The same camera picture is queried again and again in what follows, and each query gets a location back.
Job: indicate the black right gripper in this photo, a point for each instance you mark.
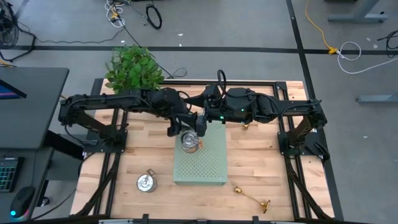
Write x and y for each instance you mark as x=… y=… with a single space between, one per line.
x=214 y=99

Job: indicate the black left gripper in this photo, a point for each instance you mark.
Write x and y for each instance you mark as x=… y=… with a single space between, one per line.
x=186 y=119

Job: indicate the candle tin with heart label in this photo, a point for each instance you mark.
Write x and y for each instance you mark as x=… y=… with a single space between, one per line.
x=189 y=143

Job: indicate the gold candlestick holder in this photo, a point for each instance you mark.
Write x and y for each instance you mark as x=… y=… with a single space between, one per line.
x=246 y=126
x=265 y=206

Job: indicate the silver candle tin with tag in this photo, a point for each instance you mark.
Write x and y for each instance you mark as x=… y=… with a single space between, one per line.
x=146 y=184

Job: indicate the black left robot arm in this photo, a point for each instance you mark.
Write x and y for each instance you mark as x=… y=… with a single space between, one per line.
x=102 y=101

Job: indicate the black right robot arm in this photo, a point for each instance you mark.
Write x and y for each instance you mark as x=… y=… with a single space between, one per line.
x=298 y=107

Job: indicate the green perforated metal shelf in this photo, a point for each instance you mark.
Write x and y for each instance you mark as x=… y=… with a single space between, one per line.
x=205 y=168

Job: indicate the green leafy plant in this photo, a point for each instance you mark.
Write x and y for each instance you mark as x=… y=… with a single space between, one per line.
x=133 y=68

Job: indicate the black box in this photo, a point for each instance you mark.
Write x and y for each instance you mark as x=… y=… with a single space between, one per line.
x=65 y=146

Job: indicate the dark grey desk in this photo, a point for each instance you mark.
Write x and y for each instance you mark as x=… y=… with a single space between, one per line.
x=37 y=168

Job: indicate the black desk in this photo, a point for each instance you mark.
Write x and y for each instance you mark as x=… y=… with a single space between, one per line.
x=31 y=118

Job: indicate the grey table leg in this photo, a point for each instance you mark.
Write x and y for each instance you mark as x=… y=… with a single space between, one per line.
x=379 y=99
x=357 y=17

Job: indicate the black computer mouse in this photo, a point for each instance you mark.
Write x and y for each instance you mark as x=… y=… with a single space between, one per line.
x=21 y=200

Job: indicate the computer monitor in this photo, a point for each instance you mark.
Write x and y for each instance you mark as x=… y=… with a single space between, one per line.
x=9 y=91

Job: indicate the black keyboard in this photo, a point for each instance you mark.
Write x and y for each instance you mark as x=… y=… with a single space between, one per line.
x=9 y=174

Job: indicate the black floor fan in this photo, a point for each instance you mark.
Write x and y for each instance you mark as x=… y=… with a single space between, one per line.
x=7 y=34

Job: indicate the black table frame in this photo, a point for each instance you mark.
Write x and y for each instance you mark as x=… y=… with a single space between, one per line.
x=248 y=83

